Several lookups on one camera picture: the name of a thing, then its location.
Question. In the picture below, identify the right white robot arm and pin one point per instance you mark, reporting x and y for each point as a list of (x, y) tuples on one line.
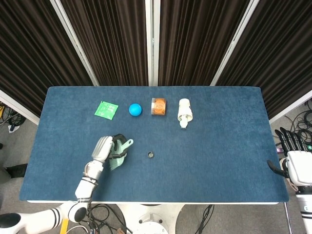
[(304, 209)]

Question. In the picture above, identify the white table frame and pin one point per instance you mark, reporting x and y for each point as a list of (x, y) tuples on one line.
[(156, 202)]

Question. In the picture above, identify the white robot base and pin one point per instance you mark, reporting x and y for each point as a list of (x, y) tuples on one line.
[(151, 217)]

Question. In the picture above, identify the clear jar of rubber bands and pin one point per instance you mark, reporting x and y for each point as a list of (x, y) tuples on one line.
[(159, 106)]

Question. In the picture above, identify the white paper cup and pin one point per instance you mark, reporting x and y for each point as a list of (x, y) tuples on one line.
[(184, 107)]

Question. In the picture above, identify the green foil sachet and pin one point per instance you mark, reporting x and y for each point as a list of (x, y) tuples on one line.
[(106, 110)]

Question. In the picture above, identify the blue ball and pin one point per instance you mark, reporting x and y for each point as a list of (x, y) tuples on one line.
[(135, 110)]

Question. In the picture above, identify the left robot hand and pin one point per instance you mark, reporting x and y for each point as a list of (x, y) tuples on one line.
[(102, 148)]

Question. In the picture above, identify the dark corrugated partition panel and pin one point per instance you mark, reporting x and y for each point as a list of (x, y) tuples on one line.
[(109, 41), (29, 48), (280, 48), (195, 41)]

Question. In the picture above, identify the blue fabric table cover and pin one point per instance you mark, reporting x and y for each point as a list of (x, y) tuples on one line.
[(195, 170)]

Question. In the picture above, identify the white partition frame post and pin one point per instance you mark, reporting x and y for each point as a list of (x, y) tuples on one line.
[(292, 106), (151, 36), (19, 108), (234, 41), (74, 41)]

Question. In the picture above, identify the light green small hand broom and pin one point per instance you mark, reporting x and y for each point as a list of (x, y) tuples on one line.
[(117, 163)]

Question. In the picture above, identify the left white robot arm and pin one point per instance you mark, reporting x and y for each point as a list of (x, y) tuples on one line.
[(85, 187)]

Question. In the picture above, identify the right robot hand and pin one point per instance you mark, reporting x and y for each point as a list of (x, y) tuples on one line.
[(298, 168)]

